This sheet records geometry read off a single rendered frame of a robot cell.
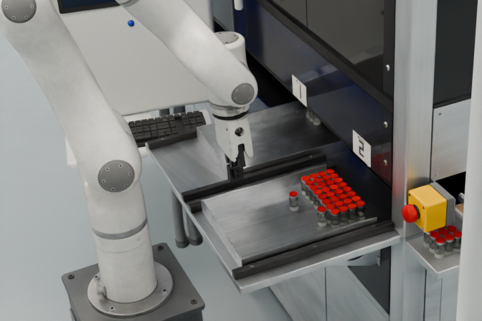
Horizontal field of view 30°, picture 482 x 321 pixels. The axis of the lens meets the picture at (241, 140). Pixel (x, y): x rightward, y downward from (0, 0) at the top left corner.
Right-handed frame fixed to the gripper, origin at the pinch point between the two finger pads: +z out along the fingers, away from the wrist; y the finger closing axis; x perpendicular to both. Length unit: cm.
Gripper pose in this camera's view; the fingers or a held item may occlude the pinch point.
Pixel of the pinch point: (235, 172)
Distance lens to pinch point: 193.9
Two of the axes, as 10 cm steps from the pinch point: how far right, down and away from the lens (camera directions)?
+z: 0.7, 8.6, 5.1
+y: -3.8, -4.5, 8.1
